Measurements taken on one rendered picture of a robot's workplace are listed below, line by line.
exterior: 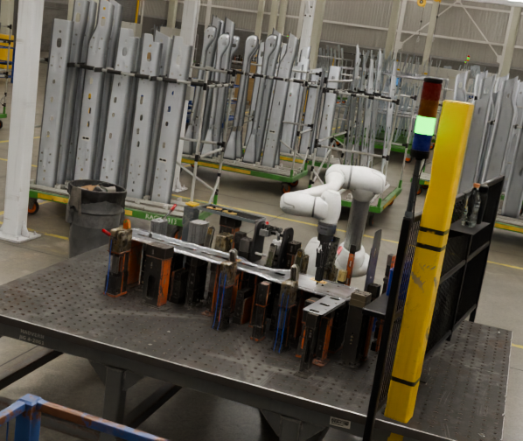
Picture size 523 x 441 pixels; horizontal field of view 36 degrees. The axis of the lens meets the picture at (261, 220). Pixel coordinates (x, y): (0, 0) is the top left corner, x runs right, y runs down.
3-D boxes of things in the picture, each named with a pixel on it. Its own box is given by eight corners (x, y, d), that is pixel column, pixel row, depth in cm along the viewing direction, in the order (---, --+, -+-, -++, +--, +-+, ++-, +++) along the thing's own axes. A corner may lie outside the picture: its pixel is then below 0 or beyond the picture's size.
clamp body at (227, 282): (205, 327, 399) (214, 261, 391) (218, 322, 409) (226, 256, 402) (222, 332, 395) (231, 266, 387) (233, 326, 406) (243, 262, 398)
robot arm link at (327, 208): (338, 220, 392) (312, 217, 393) (344, 190, 388) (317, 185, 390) (338, 226, 381) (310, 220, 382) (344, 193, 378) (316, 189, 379)
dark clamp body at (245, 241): (225, 305, 435) (234, 238, 427) (237, 300, 447) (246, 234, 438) (242, 311, 431) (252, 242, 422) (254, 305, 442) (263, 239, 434)
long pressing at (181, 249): (109, 234, 433) (109, 232, 433) (134, 228, 453) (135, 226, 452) (345, 303, 375) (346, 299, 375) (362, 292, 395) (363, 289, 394)
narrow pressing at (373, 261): (361, 301, 377) (373, 231, 369) (369, 296, 387) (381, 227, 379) (362, 301, 377) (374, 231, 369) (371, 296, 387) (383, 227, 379)
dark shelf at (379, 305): (360, 313, 358) (361, 307, 358) (417, 274, 438) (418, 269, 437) (407, 327, 349) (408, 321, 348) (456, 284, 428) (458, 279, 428)
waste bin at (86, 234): (47, 267, 681) (54, 183, 665) (81, 254, 731) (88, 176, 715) (100, 279, 667) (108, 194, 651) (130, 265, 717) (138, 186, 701)
